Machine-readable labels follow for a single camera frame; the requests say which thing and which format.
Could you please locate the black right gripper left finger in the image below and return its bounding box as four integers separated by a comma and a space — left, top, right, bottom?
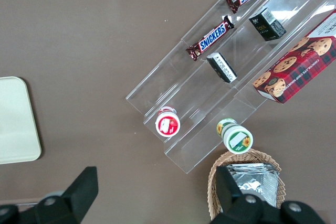
0, 166, 99, 224

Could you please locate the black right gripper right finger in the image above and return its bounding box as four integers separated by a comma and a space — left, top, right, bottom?
211, 166, 325, 224

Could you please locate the woven wicker basket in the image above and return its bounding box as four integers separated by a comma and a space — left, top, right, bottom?
207, 148, 286, 221

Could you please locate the silver foil-wrapped sandwich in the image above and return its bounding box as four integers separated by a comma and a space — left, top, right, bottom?
226, 163, 280, 208

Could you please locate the cream plastic tray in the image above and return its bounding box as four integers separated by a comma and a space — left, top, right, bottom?
0, 76, 43, 165

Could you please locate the green-lidded sunflower cup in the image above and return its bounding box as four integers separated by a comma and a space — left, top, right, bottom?
216, 118, 254, 154

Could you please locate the red-lidded strawberry cup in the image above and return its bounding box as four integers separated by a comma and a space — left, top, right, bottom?
154, 106, 181, 137

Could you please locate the black box with white label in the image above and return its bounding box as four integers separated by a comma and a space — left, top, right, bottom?
206, 52, 238, 84

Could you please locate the clear acrylic stepped shelf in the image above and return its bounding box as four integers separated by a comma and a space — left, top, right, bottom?
125, 0, 336, 174

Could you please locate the red plaid cookie box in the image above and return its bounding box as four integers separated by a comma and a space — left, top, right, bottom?
252, 9, 336, 105

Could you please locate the black box with gold print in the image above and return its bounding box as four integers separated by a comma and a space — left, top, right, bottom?
248, 7, 287, 42

